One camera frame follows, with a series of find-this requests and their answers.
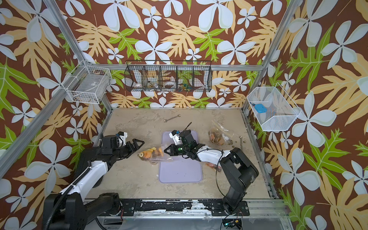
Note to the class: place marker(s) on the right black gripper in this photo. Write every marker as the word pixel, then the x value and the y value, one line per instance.
pixel 172 153

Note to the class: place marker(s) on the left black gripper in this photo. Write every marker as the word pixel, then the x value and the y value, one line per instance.
pixel 135 147

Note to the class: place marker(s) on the ziploc bag with cookies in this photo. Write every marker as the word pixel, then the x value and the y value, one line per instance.
pixel 155 155

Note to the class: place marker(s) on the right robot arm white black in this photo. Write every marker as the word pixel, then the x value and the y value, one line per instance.
pixel 239 170

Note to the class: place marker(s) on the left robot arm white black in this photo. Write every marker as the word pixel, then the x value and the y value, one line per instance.
pixel 67 210

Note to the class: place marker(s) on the clear bag of cookies back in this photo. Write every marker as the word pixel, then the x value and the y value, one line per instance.
pixel 218 134

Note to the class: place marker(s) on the lavender plastic tray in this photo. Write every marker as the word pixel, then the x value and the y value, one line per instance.
pixel 179 170

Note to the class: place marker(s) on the silver wrench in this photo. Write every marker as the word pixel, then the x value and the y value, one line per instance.
pixel 166 120

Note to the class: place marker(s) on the metal rod tool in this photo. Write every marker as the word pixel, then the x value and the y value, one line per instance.
pixel 241 143

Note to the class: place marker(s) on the blue object in basket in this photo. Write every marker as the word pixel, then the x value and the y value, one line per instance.
pixel 260 108

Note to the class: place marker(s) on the white mesh basket right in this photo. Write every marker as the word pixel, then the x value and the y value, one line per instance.
pixel 282 110

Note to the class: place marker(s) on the black mounting rail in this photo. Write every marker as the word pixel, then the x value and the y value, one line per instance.
pixel 213 207

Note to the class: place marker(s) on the black wire basket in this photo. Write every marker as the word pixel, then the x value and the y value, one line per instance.
pixel 169 76

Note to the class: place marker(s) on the white wire basket left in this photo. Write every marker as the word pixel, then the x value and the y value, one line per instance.
pixel 87 83

